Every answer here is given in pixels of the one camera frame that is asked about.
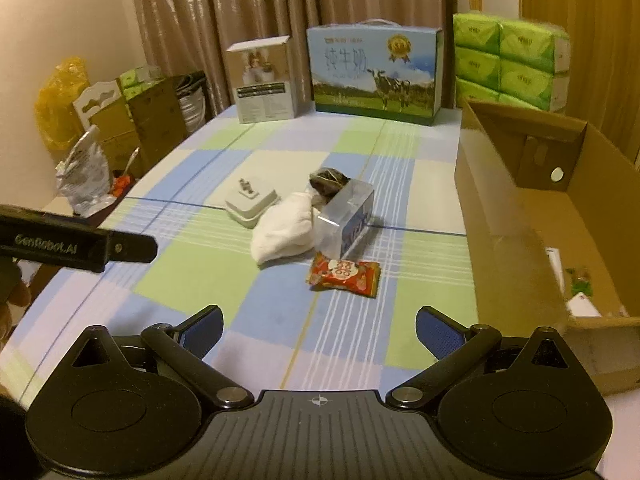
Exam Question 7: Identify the white carved chair back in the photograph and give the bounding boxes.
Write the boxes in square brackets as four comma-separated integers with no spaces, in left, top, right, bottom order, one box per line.
[72,77,126,127]

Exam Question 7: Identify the stack of green tissue packs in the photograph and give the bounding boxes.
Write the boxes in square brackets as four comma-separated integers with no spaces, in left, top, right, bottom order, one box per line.
[452,11,572,115]

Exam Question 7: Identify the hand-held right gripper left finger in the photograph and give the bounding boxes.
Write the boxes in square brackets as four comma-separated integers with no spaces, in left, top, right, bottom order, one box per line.
[70,305,256,409]

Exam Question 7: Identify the silver foil bag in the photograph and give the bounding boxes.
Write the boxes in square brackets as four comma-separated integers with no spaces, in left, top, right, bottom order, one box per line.
[55,125,117,217]

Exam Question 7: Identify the green candy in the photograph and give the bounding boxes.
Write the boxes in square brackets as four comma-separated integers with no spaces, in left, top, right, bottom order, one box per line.
[567,266,594,296]

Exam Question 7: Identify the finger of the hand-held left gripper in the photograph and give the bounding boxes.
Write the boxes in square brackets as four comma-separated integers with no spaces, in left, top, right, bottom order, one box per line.
[102,231,159,264]

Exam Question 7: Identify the tall brown cardboard box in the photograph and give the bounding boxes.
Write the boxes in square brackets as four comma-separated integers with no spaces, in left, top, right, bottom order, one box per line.
[125,77,189,172]

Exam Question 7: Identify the red snack packet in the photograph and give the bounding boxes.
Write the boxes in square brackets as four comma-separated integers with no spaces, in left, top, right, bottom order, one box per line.
[306,253,382,300]

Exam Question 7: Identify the yellow plastic bag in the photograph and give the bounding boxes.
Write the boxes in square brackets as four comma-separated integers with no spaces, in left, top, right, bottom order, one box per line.
[35,57,94,152]

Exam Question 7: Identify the plaid tablecloth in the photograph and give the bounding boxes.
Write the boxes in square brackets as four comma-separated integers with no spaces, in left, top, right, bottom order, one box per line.
[0,105,481,397]

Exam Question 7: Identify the small brown cardboard box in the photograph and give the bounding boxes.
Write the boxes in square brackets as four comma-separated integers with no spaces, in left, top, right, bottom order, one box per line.
[87,102,144,172]

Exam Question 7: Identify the blue milk gift box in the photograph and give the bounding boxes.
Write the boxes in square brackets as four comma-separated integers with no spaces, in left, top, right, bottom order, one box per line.
[306,19,445,126]

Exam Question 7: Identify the brown curtain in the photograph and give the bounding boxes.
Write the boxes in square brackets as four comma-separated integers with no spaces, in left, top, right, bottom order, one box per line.
[127,0,458,117]

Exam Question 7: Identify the beige humidifier box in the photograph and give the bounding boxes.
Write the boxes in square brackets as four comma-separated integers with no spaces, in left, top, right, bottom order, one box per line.
[225,36,299,125]

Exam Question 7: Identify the person's left hand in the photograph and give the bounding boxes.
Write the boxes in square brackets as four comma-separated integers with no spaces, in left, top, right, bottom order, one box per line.
[0,280,29,346]

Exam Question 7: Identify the wooden door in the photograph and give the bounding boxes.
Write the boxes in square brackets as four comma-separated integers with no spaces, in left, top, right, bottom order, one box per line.
[520,0,640,163]

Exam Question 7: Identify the clear plastic box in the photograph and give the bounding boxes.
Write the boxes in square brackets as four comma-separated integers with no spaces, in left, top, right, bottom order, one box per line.
[312,179,376,261]

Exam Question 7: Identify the white power adapter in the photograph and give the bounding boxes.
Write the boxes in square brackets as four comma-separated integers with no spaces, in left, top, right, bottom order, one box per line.
[224,176,281,228]

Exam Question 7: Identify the green tissue pack bundle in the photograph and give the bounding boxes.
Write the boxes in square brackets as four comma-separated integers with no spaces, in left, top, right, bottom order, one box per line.
[119,66,163,102]

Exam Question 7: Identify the white medicine box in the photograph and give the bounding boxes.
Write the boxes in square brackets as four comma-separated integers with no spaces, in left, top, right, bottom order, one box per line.
[567,293,603,319]

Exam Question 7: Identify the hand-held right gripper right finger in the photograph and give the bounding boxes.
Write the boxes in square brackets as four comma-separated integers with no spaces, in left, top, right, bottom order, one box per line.
[385,306,576,411]

